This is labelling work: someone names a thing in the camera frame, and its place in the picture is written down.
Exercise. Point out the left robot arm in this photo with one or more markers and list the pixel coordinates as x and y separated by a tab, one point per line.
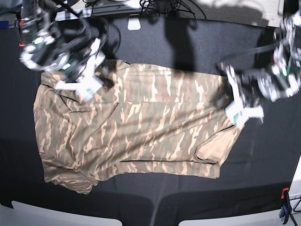
281	79

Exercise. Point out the black table cloth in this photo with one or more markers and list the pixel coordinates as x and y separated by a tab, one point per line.
261	163

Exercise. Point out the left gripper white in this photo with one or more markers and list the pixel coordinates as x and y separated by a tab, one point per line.
243	96

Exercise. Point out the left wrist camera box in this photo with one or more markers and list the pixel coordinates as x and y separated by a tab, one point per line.
236	115

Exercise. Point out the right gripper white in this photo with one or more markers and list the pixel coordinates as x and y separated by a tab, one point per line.
95	58

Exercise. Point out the camouflage t-shirt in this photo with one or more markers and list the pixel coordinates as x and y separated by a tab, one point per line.
144	119

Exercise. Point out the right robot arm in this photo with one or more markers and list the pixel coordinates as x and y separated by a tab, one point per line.
75	52

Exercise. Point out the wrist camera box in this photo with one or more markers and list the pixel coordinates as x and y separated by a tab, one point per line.
236	115
88	86

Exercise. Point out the red black clamp left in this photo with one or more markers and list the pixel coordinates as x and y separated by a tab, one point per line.
18	25

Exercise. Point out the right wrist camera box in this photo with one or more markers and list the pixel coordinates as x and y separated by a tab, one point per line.
88	86

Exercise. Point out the orange blue clamp right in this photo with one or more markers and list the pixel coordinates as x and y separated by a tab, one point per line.
286	208

